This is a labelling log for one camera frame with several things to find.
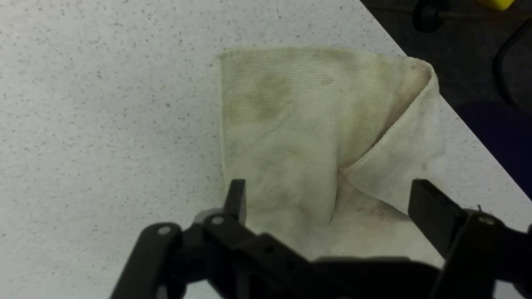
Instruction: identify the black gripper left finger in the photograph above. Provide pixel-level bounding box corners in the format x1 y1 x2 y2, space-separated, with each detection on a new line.
108 177 263 299

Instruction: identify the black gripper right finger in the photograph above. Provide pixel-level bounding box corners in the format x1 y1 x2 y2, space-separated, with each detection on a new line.
407 177 532 299

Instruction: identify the stained white towel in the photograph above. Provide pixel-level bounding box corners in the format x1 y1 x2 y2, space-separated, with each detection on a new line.
216 46 449 262

